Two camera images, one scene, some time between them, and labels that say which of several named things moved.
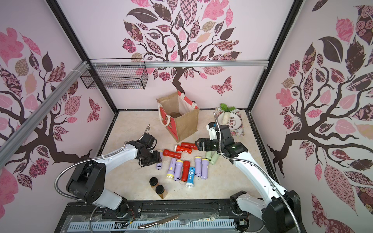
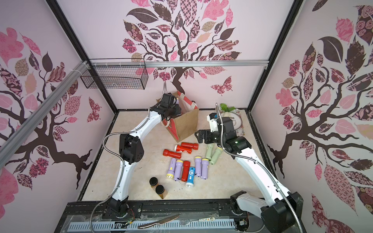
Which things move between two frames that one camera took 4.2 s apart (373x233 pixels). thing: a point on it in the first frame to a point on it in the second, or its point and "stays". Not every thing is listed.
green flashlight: [213, 159] stays
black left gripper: [157, 159] to [178, 109]
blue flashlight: [190, 182] stays
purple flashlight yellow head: [170, 174] stays
